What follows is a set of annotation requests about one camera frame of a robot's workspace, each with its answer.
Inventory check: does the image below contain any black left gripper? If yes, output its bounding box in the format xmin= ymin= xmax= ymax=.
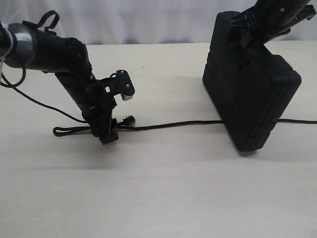
xmin=82 ymin=83 xmax=118 ymax=145

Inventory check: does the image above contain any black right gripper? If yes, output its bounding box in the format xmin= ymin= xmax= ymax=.
xmin=229 ymin=0 xmax=316 ymax=50

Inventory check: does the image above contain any black braided rope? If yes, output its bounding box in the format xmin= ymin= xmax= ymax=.
xmin=53 ymin=115 xmax=317 ymax=137

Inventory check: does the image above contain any black plastic carrying case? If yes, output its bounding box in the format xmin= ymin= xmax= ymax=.
xmin=203 ymin=11 xmax=302 ymax=152

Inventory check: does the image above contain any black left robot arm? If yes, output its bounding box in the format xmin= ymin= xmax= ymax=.
xmin=0 ymin=23 xmax=118 ymax=144

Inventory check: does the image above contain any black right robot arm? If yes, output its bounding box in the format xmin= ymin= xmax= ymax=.
xmin=231 ymin=0 xmax=317 ymax=49

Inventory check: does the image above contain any white backdrop curtain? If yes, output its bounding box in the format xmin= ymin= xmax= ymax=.
xmin=0 ymin=0 xmax=317 ymax=46

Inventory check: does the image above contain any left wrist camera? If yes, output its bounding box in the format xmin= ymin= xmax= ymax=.
xmin=100 ymin=69 xmax=135 ymax=101

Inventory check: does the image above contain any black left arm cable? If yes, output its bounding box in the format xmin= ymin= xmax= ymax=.
xmin=0 ymin=9 xmax=87 ymax=123

